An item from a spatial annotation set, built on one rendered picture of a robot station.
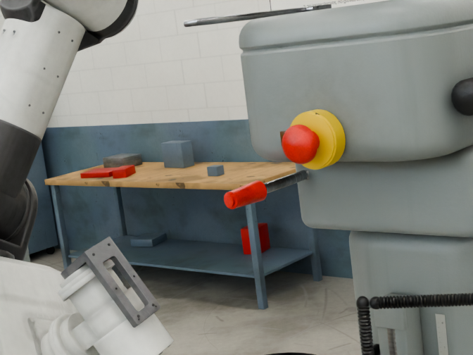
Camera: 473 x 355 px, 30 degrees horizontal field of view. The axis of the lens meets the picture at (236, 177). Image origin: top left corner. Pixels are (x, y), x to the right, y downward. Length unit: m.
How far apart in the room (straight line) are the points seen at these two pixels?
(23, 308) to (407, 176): 0.43
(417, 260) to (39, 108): 0.47
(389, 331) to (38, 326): 0.40
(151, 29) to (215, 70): 0.75
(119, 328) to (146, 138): 6.76
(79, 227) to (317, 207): 7.52
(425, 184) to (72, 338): 0.40
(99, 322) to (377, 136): 0.33
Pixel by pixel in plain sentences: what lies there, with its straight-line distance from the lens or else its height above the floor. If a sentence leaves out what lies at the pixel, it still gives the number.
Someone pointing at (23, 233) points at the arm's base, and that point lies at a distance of 1.06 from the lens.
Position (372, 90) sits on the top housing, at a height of 1.81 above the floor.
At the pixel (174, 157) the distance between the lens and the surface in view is 6.94.
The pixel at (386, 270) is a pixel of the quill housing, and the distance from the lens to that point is 1.07.
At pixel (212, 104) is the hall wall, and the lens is 7.02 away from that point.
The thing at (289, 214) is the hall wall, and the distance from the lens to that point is 6.72.
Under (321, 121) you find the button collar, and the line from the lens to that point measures 0.89.
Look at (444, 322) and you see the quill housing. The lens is 1.06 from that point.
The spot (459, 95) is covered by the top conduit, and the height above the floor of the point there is 1.79.
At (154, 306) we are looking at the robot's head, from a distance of 0.87.
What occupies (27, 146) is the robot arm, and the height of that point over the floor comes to 1.78.
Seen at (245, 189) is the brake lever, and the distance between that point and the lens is 0.97.
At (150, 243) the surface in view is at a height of 0.26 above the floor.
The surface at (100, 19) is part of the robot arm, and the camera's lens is 1.07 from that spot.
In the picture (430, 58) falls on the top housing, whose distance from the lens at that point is 0.87.
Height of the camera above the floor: 1.88
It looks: 9 degrees down
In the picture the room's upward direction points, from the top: 7 degrees counter-clockwise
